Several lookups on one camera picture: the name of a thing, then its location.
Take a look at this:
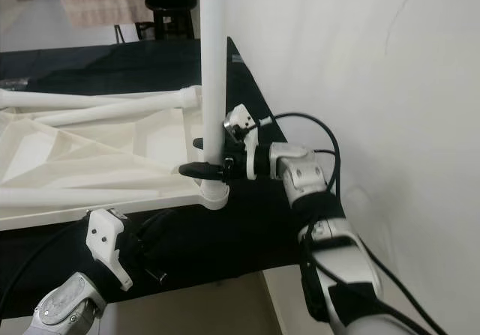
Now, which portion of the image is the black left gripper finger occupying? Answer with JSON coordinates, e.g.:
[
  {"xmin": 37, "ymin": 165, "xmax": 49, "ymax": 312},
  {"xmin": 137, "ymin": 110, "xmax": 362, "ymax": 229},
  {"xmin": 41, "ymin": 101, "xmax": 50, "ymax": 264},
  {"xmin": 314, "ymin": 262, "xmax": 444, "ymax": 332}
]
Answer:
[{"xmin": 135, "ymin": 210, "xmax": 182, "ymax": 237}]

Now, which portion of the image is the white plastic table top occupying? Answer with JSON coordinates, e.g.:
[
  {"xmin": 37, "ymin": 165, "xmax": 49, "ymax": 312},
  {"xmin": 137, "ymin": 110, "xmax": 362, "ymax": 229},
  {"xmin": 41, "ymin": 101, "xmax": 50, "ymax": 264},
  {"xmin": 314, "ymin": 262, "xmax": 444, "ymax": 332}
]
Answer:
[{"xmin": 0, "ymin": 88, "xmax": 230, "ymax": 229}]

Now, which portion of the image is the black tablecloth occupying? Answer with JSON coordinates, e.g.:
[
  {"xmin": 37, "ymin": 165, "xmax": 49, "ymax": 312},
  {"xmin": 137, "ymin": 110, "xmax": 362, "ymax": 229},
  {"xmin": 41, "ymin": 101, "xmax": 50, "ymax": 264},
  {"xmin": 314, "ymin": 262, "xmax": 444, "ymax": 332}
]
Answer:
[{"xmin": 0, "ymin": 37, "xmax": 308, "ymax": 321}]

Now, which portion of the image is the black round stool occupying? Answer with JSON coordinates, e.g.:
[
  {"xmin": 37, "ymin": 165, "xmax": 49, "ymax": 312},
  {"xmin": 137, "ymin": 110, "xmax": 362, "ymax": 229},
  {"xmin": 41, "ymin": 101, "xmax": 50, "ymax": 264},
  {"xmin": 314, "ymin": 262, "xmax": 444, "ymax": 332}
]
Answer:
[{"xmin": 142, "ymin": 0, "xmax": 196, "ymax": 40}]

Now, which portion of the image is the beige cloth covered table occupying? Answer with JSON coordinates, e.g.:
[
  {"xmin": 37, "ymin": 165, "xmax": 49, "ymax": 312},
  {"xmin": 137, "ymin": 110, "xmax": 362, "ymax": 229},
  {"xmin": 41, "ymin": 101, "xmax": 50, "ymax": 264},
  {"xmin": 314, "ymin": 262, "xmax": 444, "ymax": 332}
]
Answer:
[{"xmin": 54, "ymin": 0, "xmax": 143, "ymax": 28}]

